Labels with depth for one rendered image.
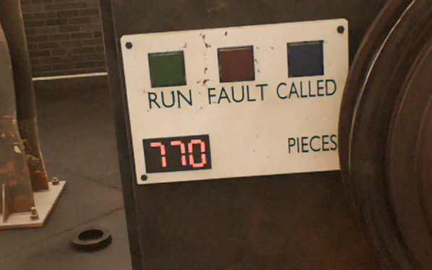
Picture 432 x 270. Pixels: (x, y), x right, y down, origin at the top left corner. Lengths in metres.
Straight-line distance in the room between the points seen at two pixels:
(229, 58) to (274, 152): 0.13
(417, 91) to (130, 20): 0.34
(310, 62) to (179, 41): 0.15
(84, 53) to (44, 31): 0.45
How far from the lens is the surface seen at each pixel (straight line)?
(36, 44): 7.06
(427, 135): 0.67
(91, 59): 6.97
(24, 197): 3.57
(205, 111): 0.80
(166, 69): 0.78
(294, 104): 0.80
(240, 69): 0.78
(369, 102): 0.67
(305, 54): 0.78
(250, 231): 0.87
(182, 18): 0.80
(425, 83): 0.67
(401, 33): 0.67
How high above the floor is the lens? 1.35
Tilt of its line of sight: 17 degrees down
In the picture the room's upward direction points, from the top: 5 degrees counter-clockwise
